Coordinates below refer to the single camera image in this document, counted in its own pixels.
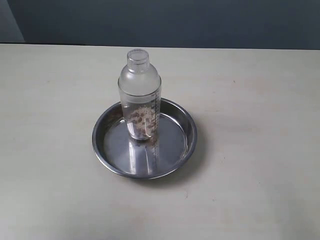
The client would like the clear plastic shaker bottle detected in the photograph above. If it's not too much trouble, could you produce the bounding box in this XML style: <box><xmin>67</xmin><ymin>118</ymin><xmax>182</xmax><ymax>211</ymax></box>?
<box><xmin>118</xmin><ymin>48</ymin><xmax>162</xmax><ymax>141</ymax></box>

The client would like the round stainless steel tray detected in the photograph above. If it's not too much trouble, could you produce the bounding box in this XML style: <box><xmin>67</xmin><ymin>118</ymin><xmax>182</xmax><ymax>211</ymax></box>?
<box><xmin>92</xmin><ymin>98</ymin><xmax>198</xmax><ymax>180</ymax></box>

